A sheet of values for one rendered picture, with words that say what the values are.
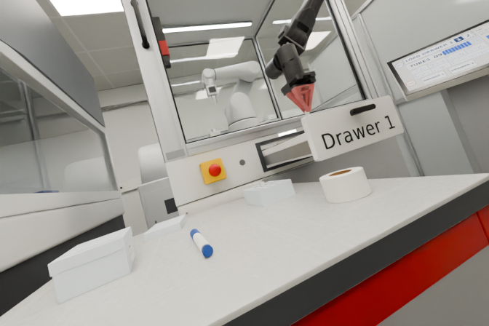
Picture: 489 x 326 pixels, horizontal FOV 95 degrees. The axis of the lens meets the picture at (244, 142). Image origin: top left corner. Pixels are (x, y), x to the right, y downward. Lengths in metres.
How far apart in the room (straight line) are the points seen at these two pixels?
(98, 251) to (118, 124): 3.95
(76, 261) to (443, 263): 0.44
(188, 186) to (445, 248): 0.64
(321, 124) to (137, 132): 3.82
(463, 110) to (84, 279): 1.56
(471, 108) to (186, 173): 1.37
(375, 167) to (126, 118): 3.84
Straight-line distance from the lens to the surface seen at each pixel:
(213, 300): 0.22
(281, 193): 0.53
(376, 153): 1.16
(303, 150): 0.61
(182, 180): 0.78
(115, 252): 0.39
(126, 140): 4.21
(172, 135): 0.80
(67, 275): 0.41
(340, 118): 0.60
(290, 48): 0.71
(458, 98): 1.56
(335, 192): 0.38
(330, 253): 0.23
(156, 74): 0.87
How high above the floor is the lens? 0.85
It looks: 6 degrees up
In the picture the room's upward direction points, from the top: 17 degrees counter-clockwise
